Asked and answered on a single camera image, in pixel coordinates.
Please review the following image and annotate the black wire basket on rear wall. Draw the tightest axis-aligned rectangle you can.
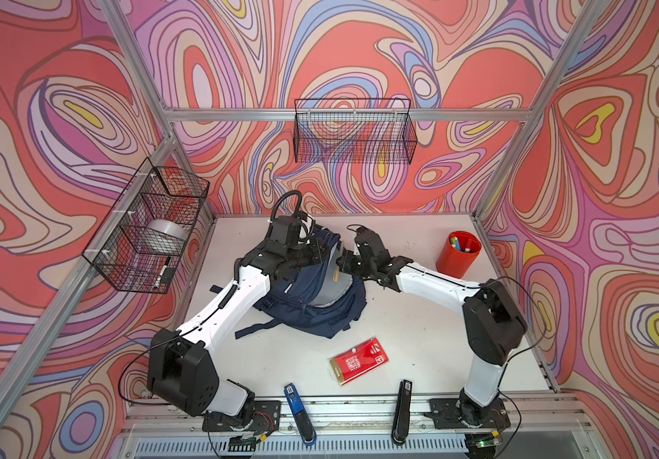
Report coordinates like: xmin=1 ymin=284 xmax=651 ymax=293
xmin=293 ymin=96 xmax=417 ymax=166

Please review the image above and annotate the navy blue backpack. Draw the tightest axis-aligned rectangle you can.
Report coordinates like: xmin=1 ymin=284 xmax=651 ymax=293
xmin=210 ymin=223 xmax=369 ymax=340

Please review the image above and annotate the blue stapler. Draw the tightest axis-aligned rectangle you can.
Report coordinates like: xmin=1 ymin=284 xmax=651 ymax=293
xmin=284 ymin=384 xmax=317 ymax=447

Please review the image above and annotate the black wire basket on wall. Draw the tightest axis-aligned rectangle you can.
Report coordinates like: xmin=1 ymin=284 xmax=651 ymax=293
xmin=82 ymin=159 xmax=210 ymax=295
xmin=293 ymin=96 xmax=417 ymax=166

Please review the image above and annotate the black wire basket on left wall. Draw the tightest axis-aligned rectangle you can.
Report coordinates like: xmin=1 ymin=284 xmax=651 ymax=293
xmin=82 ymin=159 xmax=210 ymax=295

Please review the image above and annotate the red packet with white label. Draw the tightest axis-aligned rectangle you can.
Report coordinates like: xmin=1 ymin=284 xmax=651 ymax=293
xmin=329 ymin=337 xmax=389 ymax=386

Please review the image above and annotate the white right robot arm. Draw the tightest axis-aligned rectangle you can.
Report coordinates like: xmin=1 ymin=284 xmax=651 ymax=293
xmin=337 ymin=224 xmax=528 ymax=414

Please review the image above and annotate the black stapler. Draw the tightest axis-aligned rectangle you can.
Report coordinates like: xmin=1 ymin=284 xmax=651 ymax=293
xmin=391 ymin=380 xmax=413 ymax=446

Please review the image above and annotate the black marker in left basket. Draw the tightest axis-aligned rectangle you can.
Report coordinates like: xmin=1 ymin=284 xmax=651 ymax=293
xmin=154 ymin=256 xmax=171 ymax=290

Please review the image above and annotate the silver tape roll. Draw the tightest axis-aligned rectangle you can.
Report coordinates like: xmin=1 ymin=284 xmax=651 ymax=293
xmin=142 ymin=219 xmax=188 ymax=256

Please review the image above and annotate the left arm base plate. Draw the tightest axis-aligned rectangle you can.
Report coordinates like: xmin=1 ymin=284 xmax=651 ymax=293
xmin=201 ymin=399 xmax=282 ymax=434

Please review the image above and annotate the red pen cup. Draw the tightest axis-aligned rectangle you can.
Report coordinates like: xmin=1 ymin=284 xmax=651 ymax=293
xmin=436 ymin=231 xmax=482 ymax=278

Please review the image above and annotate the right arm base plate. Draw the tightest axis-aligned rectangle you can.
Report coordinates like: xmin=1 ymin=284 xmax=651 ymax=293
xmin=424 ymin=398 xmax=511 ymax=430

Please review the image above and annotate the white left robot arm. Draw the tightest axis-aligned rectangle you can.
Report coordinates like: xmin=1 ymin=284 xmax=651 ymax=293
xmin=146 ymin=212 xmax=331 ymax=418

